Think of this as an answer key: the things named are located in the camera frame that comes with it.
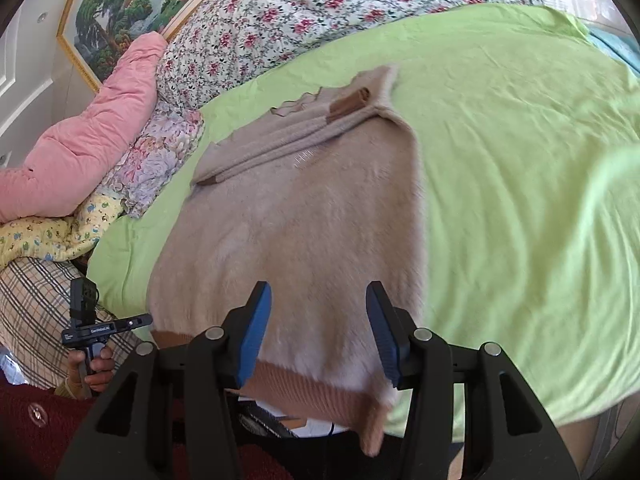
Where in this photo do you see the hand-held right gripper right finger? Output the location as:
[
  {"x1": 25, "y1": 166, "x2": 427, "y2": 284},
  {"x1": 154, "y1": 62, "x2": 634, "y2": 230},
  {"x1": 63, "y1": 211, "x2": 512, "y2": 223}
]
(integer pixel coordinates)
[{"x1": 365, "y1": 281, "x2": 585, "y2": 480}]

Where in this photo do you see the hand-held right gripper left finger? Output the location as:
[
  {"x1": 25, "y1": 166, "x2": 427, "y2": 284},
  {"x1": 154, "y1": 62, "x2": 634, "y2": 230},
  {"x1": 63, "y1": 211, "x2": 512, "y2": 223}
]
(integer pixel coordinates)
[{"x1": 56, "y1": 280, "x2": 273, "y2": 480}]

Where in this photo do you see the light green bed sheet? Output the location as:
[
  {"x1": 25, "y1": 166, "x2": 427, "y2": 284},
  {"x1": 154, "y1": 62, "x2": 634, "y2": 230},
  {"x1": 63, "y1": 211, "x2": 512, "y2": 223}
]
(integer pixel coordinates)
[{"x1": 88, "y1": 3, "x2": 640, "y2": 443}]

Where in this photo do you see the floral quilt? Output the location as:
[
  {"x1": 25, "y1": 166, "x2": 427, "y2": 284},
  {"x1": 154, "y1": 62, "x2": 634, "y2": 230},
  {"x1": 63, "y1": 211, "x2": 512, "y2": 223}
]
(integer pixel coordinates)
[{"x1": 155, "y1": 0, "x2": 546, "y2": 110}]

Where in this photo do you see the framed landscape painting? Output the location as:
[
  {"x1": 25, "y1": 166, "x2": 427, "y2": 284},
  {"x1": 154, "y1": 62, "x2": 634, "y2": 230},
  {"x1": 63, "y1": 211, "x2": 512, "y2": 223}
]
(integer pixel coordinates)
[{"x1": 56, "y1": 0, "x2": 257, "y2": 94}]

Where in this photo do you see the pastel floral ruffled pillow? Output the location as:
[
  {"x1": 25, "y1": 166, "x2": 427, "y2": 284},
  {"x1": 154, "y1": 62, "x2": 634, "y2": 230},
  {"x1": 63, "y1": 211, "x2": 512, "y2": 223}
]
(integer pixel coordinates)
[{"x1": 102, "y1": 101, "x2": 206, "y2": 219}]

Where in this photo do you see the pink quilted blanket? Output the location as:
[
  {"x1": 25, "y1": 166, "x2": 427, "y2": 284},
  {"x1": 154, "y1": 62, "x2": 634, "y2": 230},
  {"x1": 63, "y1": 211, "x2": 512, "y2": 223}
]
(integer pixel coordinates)
[{"x1": 0, "y1": 31, "x2": 168, "y2": 224}]

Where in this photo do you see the plaid cloth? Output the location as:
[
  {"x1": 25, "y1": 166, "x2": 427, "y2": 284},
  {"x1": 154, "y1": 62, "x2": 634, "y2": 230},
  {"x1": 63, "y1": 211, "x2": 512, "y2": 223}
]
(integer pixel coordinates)
[{"x1": 0, "y1": 256, "x2": 146, "y2": 390}]

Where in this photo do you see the white door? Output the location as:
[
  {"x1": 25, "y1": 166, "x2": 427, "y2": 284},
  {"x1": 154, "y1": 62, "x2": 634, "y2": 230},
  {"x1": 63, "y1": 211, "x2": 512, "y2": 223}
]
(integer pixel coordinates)
[{"x1": 0, "y1": 0, "x2": 99, "y2": 167}]

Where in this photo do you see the dark red garment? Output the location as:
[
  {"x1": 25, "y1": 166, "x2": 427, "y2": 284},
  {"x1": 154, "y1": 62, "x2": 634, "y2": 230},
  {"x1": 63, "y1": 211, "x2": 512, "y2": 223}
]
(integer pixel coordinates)
[{"x1": 0, "y1": 381, "x2": 296, "y2": 480}]

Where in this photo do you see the person's left hand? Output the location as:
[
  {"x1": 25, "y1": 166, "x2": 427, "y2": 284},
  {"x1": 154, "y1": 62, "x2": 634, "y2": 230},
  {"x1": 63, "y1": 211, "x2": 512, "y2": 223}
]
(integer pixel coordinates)
[{"x1": 66, "y1": 344, "x2": 117, "y2": 399}]

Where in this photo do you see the yellow printed baby blanket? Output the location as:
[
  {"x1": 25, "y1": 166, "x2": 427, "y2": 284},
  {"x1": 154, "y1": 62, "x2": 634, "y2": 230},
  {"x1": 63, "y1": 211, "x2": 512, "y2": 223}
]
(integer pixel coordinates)
[{"x1": 0, "y1": 193, "x2": 125, "y2": 270}]

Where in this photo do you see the light blue cloth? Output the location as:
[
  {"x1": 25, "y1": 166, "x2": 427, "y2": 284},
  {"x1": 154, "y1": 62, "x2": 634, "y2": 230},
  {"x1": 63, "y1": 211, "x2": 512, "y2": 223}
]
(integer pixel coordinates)
[{"x1": 588, "y1": 28, "x2": 640, "y2": 75}]

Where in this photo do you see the beige knit sweater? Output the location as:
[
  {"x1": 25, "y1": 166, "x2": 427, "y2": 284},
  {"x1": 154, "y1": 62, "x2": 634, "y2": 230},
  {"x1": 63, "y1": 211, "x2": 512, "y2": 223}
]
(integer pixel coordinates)
[{"x1": 146, "y1": 64, "x2": 429, "y2": 458}]

